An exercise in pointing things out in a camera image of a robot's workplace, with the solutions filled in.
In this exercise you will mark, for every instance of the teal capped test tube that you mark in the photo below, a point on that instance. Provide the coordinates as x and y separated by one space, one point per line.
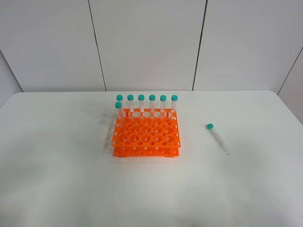
210 127

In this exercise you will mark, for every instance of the orange test tube rack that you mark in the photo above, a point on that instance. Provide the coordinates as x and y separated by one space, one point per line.
148 134

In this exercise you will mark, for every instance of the back row tube far right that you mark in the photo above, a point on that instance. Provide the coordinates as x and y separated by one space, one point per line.
174 99

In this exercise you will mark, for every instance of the second row tube left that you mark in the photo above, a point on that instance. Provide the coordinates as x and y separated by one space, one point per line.
119 112

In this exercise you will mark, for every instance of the back row tube far left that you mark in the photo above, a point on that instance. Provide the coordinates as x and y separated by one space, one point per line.
120 99

